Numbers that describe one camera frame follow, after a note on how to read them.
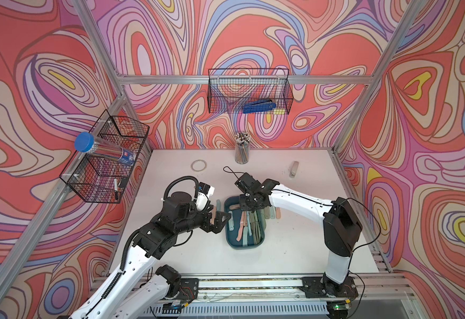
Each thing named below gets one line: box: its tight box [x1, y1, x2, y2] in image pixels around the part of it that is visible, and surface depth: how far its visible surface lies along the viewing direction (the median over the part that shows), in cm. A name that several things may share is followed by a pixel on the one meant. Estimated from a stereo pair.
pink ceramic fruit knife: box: [236, 211, 245, 242], surface depth 90 cm
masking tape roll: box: [190, 159, 208, 173], surface depth 115 cm
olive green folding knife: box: [264, 206, 271, 220], surface depth 95 cm
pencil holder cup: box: [234, 130, 252, 165], surface depth 104 cm
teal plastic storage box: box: [224, 196, 266, 250], surface depth 88 cm
